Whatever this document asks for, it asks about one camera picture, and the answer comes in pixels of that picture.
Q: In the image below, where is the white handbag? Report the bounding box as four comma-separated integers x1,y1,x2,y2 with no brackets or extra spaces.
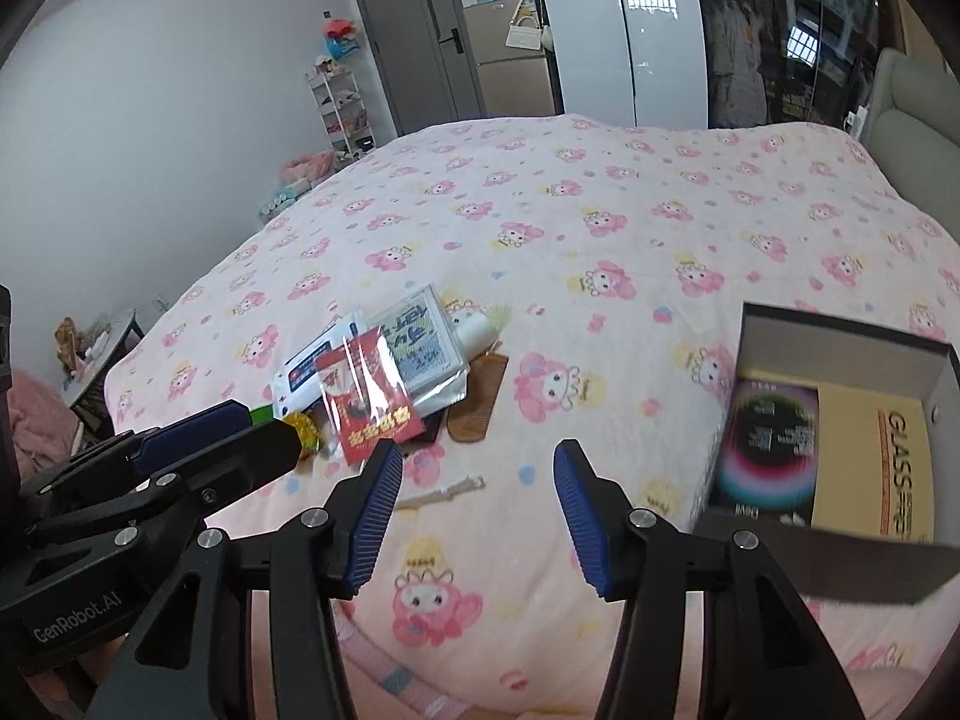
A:
506,0,545,50

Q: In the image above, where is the white paper strip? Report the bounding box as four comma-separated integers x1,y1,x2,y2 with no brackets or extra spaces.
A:
397,474,485,511

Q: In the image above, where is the white shelf rack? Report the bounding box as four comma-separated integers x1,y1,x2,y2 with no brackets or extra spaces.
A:
306,64,377,162

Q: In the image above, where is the wooden comb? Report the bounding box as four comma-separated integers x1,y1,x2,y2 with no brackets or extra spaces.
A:
446,349,509,442

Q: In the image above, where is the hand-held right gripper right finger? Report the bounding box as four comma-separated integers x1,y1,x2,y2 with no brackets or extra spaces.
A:
553,439,863,720

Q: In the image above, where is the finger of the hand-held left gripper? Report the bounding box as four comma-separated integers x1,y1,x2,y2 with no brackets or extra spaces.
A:
30,418,302,569
21,403,253,512

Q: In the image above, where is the grey door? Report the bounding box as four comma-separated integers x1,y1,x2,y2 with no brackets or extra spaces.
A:
346,0,485,140

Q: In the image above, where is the red snack packet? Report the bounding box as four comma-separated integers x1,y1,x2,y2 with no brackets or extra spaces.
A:
315,330,417,466

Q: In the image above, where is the black cardboard box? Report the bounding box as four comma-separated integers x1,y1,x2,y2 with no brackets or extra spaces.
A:
690,301,960,605

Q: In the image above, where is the small side table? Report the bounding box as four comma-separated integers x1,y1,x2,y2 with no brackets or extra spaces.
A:
71,310,147,436

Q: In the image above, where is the pink cloth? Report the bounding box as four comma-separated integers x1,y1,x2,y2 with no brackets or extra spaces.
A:
0,371,80,481

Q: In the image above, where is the pile of plush toys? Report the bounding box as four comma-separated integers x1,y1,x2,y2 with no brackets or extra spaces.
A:
259,150,338,222

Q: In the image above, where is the grey padded headboard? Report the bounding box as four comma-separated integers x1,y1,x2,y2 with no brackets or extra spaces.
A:
862,49,960,241

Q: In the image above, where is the white glossy wardrobe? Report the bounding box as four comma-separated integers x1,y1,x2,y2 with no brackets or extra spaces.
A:
529,0,710,128

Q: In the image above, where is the white and blue card packet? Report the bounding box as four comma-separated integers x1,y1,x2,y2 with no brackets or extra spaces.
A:
270,315,368,421

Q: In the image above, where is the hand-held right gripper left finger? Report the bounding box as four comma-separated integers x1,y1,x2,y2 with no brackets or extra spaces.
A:
86,439,406,720

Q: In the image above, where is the black booklet with rainbow ring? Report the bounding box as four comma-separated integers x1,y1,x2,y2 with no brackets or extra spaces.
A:
709,371,822,526

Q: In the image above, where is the white tube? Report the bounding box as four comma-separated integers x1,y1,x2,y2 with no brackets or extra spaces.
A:
450,311,500,361

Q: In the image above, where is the yellow wrapped candy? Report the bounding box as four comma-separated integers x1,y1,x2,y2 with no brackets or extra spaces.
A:
289,412,327,458

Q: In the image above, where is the brown fridge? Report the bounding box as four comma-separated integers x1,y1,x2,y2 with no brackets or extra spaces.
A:
461,0,563,119

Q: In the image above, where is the pink printed blanket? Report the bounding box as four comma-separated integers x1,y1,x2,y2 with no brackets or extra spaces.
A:
105,114,960,720

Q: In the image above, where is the clear packet with blue print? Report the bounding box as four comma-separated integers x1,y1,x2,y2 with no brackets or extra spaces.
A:
371,283,470,417

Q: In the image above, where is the glass door wardrobe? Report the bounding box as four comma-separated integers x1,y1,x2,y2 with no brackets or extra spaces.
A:
686,0,901,132

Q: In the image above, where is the brown toy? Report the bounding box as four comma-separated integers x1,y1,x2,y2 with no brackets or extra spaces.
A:
54,317,87,376

